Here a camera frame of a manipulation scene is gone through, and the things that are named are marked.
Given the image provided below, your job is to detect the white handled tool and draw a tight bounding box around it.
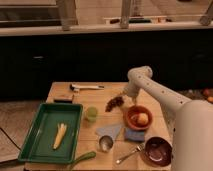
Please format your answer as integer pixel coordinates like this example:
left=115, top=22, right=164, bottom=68
left=70, top=84, right=105, bottom=92

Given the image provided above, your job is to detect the blue sponge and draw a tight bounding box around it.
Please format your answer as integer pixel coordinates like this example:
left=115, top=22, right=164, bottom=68
left=124, top=128, right=145, bottom=142

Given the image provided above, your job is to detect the green plastic tray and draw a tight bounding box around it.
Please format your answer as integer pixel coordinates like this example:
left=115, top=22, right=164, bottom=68
left=18, top=103, right=82, bottom=164

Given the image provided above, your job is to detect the green handled utensil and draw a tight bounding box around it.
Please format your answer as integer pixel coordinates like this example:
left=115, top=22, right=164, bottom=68
left=69, top=151, right=96, bottom=170

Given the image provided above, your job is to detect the green plastic cup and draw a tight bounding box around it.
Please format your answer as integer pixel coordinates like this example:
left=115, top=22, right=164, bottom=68
left=85, top=107, right=98, bottom=122

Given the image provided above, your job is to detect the dark purple bowl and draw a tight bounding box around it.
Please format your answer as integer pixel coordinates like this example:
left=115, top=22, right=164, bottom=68
left=145, top=137, right=172, bottom=167

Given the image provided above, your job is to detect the small metal measuring cup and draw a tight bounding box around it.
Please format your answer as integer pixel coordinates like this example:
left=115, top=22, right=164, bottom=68
left=99, top=135, right=113, bottom=152

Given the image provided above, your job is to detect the silver metal spoon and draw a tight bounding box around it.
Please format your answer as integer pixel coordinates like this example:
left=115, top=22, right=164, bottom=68
left=116, top=143, right=145, bottom=164

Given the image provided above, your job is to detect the dark purple grape bunch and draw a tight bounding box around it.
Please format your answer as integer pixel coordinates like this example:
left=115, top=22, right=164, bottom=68
left=105, top=96, right=124, bottom=112

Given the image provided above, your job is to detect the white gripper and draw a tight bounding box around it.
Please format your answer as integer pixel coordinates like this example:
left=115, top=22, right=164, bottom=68
left=124, top=81, right=140, bottom=105

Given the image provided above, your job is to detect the orange clay bowl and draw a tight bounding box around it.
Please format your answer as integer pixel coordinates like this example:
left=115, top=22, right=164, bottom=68
left=124, top=106, right=153, bottom=131

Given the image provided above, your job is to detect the grey-blue cloth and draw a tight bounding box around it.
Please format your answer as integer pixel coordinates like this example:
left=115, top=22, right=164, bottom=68
left=96, top=124, right=122, bottom=141

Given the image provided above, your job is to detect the yellow round fruit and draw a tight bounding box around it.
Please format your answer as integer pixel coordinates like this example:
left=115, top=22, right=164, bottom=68
left=137, top=113, right=149, bottom=125

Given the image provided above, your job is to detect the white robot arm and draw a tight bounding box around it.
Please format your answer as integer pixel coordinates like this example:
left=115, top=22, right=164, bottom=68
left=124, top=66, right=213, bottom=171

